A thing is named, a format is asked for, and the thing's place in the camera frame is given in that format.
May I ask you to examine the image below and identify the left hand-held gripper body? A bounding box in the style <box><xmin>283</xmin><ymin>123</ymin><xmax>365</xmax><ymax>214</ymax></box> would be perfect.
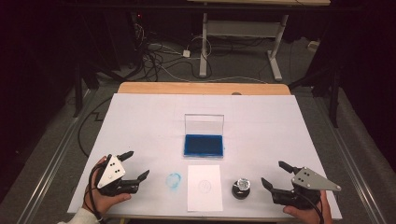
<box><xmin>95</xmin><ymin>153</ymin><xmax>140</xmax><ymax>198</ymax></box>

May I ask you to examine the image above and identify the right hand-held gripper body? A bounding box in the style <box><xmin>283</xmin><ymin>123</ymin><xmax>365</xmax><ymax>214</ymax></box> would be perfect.
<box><xmin>270</xmin><ymin>166</ymin><xmax>342</xmax><ymax>210</ymax></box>

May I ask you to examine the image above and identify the clear crystal-handled stamp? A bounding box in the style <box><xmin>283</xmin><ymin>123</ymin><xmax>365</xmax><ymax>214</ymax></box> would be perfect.
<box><xmin>232</xmin><ymin>177</ymin><xmax>252</xmax><ymax>196</ymax></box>

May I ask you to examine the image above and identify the black round stamp cap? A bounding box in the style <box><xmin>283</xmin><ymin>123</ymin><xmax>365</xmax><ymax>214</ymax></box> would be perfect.
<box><xmin>232</xmin><ymin>189</ymin><xmax>251</xmax><ymax>201</ymax></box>

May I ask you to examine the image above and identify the white paper sheet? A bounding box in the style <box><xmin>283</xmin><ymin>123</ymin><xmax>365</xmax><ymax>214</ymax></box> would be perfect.
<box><xmin>187</xmin><ymin>164</ymin><xmax>224</xmax><ymax>213</ymax></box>

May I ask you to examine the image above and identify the blue ink pad clear case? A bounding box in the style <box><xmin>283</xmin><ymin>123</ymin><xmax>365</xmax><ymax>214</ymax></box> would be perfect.
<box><xmin>183</xmin><ymin>113</ymin><xmax>225</xmax><ymax>159</ymax></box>

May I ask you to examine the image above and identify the person's right hand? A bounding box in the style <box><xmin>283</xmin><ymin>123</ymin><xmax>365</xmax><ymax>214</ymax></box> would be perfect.
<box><xmin>282</xmin><ymin>189</ymin><xmax>333</xmax><ymax>224</ymax></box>

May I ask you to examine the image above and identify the white table cover board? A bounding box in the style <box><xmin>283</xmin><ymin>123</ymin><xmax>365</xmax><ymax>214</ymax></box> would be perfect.
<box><xmin>66</xmin><ymin>92</ymin><xmax>343</xmax><ymax>221</ymax></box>

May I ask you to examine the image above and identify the black metal stand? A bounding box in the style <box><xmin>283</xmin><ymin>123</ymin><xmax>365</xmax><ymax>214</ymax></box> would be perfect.
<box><xmin>288</xmin><ymin>59</ymin><xmax>342</xmax><ymax>129</ymax></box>
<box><xmin>72</xmin><ymin>60</ymin><xmax>101</xmax><ymax>119</ymax></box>

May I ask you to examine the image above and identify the black equipment box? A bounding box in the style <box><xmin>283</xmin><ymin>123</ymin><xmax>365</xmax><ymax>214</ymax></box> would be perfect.
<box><xmin>102</xmin><ymin>8</ymin><xmax>142</xmax><ymax>68</ymax></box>

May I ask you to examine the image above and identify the small white box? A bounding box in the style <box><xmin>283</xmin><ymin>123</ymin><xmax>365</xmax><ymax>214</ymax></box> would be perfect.
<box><xmin>306</xmin><ymin>39</ymin><xmax>322</xmax><ymax>53</ymax></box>

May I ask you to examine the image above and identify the white metal-legged desk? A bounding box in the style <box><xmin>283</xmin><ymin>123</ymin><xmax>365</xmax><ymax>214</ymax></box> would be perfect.
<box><xmin>186</xmin><ymin>0</ymin><xmax>332</xmax><ymax>82</ymax></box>

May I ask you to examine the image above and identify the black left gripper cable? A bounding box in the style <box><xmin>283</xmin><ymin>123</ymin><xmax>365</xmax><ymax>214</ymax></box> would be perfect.
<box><xmin>87</xmin><ymin>163</ymin><xmax>106</xmax><ymax>224</ymax></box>

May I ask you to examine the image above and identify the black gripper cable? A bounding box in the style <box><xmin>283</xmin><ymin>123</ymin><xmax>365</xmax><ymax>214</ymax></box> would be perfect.
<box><xmin>87</xmin><ymin>163</ymin><xmax>106</xmax><ymax>224</ymax></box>
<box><xmin>298</xmin><ymin>191</ymin><xmax>325</xmax><ymax>224</ymax></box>

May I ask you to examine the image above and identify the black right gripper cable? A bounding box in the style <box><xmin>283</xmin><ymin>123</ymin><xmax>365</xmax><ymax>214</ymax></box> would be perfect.
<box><xmin>298</xmin><ymin>191</ymin><xmax>325</xmax><ymax>224</ymax></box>

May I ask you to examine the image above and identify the thin black floor cable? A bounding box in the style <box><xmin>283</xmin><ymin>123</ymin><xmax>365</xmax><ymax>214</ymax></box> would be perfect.
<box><xmin>77</xmin><ymin>96</ymin><xmax>114</xmax><ymax>159</ymax></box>

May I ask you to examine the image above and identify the aluminium floor rail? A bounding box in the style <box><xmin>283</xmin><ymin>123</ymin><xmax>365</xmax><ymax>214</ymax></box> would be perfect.
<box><xmin>310</xmin><ymin>95</ymin><xmax>388</xmax><ymax>224</ymax></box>
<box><xmin>17</xmin><ymin>89</ymin><xmax>95</xmax><ymax>224</ymax></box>

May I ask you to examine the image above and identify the tangle of black floor cables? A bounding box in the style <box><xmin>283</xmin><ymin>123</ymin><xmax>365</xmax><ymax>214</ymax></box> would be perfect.
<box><xmin>134</xmin><ymin>21</ymin><xmax>216</xmax><ymax>82</ymax></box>

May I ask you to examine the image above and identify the white floor cable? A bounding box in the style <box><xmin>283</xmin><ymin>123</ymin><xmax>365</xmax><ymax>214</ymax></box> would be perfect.
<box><xmin>146</xmin><ymin>43</ymin><xmax>269</xmax><ymax>85</ymax></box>

